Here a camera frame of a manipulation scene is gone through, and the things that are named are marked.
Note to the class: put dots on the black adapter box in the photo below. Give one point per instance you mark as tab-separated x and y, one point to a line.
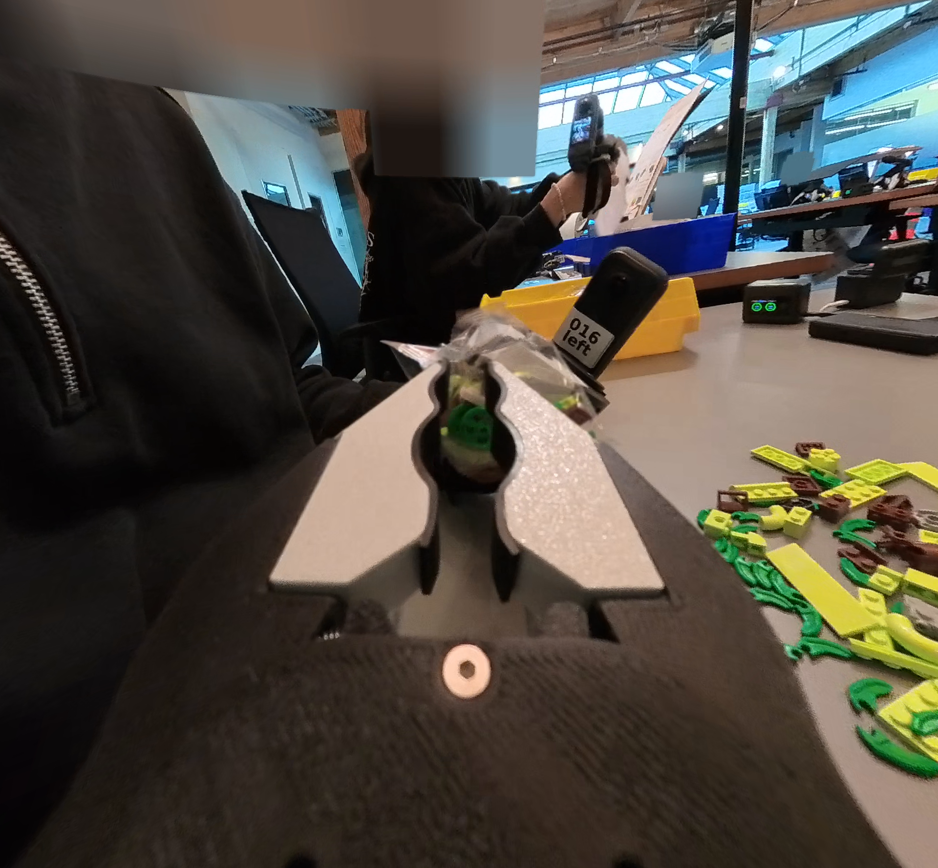
887	274

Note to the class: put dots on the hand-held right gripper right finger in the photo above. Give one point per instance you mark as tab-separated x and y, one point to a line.
579	516

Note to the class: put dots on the long wooden desk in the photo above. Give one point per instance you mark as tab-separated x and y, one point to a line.
843	201

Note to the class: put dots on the black ribbed power brick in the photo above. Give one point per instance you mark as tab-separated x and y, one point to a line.
872	333

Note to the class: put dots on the black pillar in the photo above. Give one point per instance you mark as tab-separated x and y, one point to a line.
740	77

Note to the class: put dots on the pile of toy bricks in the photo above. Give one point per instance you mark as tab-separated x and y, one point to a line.
865	494

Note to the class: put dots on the black printed cloth panel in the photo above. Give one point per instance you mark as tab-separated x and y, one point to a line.
308	274

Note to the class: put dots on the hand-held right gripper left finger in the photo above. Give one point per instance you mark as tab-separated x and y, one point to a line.
352	516

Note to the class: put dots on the wooden pillar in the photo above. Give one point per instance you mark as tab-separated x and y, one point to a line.
353	164

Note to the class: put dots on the small bag of pieces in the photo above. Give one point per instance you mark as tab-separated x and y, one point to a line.
505	348

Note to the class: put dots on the yellow storage bins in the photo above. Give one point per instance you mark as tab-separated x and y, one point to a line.
527	311

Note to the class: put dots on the lime flat tile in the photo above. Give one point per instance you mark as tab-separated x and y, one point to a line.
821	589

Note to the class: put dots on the blue storage bin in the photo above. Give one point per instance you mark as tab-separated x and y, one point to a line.
659	245

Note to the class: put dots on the black charger with green display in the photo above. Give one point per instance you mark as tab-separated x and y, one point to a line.
777	304

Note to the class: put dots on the person's left forearm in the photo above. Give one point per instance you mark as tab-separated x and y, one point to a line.
344	399

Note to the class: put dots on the white printed banner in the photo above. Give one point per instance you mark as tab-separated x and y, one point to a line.
663	150

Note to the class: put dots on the grey desk with wood edge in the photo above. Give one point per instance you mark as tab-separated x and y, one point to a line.
762	267

